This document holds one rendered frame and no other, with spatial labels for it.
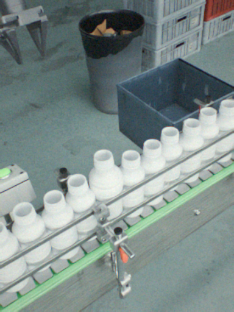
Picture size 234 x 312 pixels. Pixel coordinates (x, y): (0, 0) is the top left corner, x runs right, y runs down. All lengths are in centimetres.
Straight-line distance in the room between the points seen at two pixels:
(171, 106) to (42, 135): 132
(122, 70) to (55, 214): 201
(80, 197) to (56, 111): 227
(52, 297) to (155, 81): 97
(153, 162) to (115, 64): 185
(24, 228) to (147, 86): 94
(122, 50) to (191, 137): 176
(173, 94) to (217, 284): 92
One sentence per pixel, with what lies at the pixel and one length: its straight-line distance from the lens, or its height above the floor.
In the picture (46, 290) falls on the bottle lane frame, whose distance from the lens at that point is 81.
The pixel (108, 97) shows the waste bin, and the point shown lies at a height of 17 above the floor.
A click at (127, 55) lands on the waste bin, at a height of 49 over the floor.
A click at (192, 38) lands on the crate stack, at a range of 360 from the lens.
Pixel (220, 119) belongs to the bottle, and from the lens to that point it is 94.
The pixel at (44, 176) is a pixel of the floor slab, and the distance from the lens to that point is 245.
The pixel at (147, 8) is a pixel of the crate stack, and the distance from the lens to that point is 320.
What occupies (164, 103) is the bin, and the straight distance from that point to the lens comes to 164.
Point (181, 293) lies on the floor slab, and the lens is 192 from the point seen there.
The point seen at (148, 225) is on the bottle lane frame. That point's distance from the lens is 88.
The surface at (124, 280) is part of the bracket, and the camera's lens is 85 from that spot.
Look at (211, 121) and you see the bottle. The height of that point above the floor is 115.
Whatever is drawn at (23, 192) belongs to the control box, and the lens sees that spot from 85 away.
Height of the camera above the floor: 168
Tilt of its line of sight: 42 degrees down
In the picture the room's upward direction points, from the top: 4 degrees counter-clockwise
